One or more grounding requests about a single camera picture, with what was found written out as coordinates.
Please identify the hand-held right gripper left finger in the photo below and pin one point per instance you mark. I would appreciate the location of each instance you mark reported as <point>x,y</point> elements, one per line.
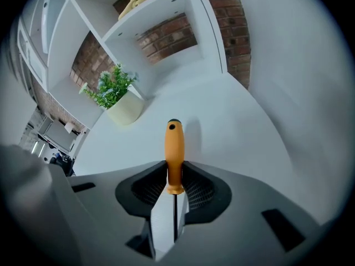
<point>105,204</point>

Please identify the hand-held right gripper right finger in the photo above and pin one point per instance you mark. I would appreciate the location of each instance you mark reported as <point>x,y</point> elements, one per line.
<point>244,198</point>

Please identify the orange screwdriver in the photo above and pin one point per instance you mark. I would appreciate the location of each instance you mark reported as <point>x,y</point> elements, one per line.
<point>174,154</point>

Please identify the small black device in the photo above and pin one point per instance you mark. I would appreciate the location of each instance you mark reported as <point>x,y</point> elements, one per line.
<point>65,163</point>

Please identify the white desk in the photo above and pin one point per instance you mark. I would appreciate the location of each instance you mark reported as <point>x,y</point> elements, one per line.
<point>222,126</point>

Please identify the green plant in cream pot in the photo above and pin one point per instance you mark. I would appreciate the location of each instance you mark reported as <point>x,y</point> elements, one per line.
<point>126,109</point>

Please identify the glass cabinet door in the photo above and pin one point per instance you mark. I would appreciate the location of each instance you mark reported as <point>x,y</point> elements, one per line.
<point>33,62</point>

